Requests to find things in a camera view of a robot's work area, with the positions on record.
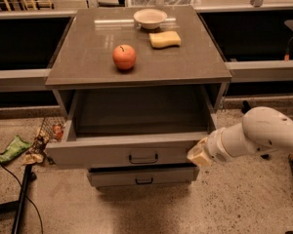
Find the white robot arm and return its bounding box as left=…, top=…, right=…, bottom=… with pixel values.
left=188, top=106, right=293, bottom=166

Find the grey lower drawer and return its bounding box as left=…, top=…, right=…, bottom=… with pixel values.
left=88, top=163, right=199, bottom=187

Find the grey top drawer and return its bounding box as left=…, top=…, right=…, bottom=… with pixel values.
left=47, top=85, right=216, bottom=168

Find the black stand base left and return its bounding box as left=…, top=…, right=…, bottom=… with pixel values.
left=0, top=165, right=33, bottom=234

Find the grey drawer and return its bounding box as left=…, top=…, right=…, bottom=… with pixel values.
left=47, top=85, right=216, bottom=168
left=88, top=163, right=199, bottom=187

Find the grey drawer cabinet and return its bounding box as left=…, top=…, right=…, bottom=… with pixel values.
left=44, top=5, right=232, bottom=191

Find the crumpled snack wrapper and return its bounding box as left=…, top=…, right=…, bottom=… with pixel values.
left=22, top=153, right=44, bottom=165

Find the yellow sponge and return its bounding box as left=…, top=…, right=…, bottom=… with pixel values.
left=149, top=31, right=181, bottom=49

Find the red apple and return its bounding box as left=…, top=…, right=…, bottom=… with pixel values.
left=112, top=45, right=136, bottom=70

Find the white bowl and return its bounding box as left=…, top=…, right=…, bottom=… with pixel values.
left=134, top=9, right=167, bottom=29

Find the black cable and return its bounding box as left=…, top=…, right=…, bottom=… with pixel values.
left=0, top=144, right=45, bottom=234

